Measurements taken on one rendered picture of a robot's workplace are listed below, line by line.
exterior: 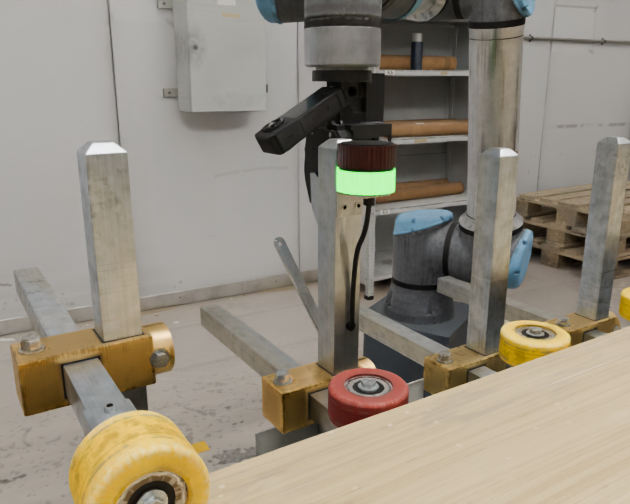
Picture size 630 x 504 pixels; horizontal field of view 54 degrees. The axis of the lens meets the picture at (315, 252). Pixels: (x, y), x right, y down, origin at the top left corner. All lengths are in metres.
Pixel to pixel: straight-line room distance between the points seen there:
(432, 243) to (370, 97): 0.82
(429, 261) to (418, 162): 2.55
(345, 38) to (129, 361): 0.41
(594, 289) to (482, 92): 0.53
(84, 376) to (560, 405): 0.43
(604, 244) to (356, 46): 0.52
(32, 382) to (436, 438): 0.35
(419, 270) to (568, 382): 0.92
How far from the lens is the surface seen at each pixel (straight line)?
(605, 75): 5.31
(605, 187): 1.03
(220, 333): 0.91
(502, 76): 1.39
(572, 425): 0.62
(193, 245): 3.44
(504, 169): 0.83
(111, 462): 0.41
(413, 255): 1.56
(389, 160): 0.62
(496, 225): 0.83
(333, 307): 0.69
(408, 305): 1.59
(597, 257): 1.05
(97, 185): 0.55
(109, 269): 0.57
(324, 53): 0.72
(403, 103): 3.95
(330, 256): 0.68
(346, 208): 0.66
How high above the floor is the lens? 1.20
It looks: 16 degrees down
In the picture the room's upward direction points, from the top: straight up
